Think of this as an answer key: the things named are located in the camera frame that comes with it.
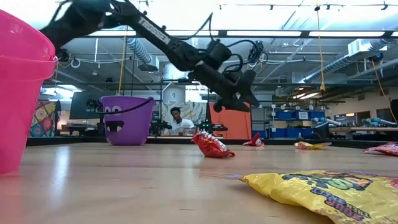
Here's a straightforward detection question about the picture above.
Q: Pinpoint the person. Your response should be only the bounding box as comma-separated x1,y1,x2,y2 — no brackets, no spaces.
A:
169,106,196,137

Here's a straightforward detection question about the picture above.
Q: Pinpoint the yellow hanging cord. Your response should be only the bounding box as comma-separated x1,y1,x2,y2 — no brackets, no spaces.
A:
314,5,326,93
117,26,128,96
371,58,398,124

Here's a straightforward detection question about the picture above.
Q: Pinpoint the black aluminium table frame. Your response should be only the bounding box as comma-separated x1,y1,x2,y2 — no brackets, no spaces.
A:
26,136,398,149

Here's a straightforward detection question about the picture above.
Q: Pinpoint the wooden work table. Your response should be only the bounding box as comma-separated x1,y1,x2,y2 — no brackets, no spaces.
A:
328,126,398,133

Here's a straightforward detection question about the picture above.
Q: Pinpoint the black monitor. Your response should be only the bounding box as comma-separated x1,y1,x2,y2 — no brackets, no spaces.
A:
68,90,103,120

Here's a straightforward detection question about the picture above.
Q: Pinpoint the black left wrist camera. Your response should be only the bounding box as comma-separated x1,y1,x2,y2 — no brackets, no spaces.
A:
203,39,233,67

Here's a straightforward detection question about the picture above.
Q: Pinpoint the yellow Sour Patch candy pack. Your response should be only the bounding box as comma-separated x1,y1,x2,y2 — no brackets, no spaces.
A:
228,169,398,224
294,141,333,150

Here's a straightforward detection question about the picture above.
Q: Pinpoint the long silver ceiling duct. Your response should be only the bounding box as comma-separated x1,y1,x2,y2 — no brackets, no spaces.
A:
303,39,389,84

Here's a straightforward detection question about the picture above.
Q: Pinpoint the purple halloween bucket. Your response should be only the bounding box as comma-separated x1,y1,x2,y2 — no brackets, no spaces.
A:
95,95,157,146

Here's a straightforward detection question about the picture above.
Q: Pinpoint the colourful mural panel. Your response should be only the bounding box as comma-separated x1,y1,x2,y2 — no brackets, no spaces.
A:
29,100,62,138

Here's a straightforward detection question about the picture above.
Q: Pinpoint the white ceiling unit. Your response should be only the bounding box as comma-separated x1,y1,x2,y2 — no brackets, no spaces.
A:
347,39,388,57

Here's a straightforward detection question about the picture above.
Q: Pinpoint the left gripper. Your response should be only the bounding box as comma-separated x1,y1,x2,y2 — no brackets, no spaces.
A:
190,61,261,114

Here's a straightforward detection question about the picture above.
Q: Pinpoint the shelf with blue bins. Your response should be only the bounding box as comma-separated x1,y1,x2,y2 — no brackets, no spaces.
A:
251,104,327,139

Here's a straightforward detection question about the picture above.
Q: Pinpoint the pink halloween bucket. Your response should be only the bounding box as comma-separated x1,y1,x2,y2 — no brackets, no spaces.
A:
0,9,59,175

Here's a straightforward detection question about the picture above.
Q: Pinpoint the black overhead light beam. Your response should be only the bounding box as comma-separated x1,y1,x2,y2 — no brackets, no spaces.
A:
83,29,398,39

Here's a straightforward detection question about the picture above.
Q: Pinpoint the orange partition panel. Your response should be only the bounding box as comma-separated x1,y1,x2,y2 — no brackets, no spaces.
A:
208,101,252,140

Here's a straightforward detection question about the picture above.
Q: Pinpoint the red Skittles candy pack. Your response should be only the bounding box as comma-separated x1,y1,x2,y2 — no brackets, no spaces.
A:
362,142,398,157
192,131,236,159
242,133,266,147

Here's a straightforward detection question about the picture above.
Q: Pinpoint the silver flexible duct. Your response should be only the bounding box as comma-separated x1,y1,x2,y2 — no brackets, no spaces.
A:
126,37,153,65

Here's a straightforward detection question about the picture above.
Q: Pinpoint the white cylinder tank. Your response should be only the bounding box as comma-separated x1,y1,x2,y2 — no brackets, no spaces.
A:
163,63,187,81

